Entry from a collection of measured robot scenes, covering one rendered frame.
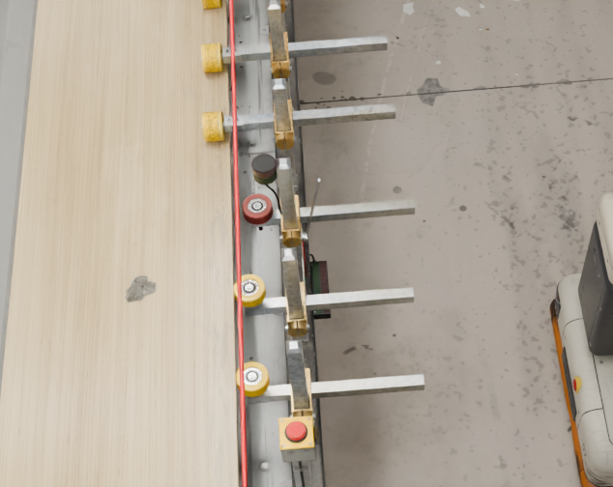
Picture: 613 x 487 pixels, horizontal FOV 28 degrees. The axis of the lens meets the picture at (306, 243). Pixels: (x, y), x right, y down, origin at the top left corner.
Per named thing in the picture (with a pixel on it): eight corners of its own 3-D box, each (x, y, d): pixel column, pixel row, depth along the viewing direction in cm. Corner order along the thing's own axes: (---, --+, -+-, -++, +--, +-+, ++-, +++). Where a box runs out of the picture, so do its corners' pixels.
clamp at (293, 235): (299, 205, 328) (298, 194, 324) (302, 246, 320) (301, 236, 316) (278, 207, 328) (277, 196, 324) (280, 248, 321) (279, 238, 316)
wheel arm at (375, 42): (386, 42, 344) (386, 32, 341) (387, 50, 342) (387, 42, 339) (211, 55, 345) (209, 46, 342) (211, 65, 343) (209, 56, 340)
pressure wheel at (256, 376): (254, 376, 303) (249, 354, 293) (278, 393, 300) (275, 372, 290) (233, 399, 300) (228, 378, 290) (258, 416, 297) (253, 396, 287)
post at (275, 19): (292, 112, 362) (279, -4, 322) (292, 122, 360) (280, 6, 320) (280, 113, 362) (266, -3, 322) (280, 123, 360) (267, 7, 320)
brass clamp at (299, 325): (307, 291, 317) (306, 281, 313) (310, 336, 310) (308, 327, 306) (283, 293, 317) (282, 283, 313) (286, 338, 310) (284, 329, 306)
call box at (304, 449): (314, 431, 256) (312, 415, 249) (316, 462, 252) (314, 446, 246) (280, 433, 256) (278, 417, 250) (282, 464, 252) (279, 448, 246)
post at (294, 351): (312, 428, 312) (301, 337, 272) (313, 441, 310) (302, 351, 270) (299, 429, 312) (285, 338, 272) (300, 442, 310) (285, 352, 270)
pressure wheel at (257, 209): (275, 215, 329) (271, 190, 320) (276, 240, 325) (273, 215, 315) (246, 217, 330) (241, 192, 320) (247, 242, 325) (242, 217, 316)
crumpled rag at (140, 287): (146, 271, 310) (144, 266, 308) (160, 288, 306) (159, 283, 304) (117, 289, 307) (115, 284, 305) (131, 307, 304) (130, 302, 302)
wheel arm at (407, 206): (414, 206, 325) (414, 196, 322) (415, 216, 323) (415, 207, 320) (252, 218, 326) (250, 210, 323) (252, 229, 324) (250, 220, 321)
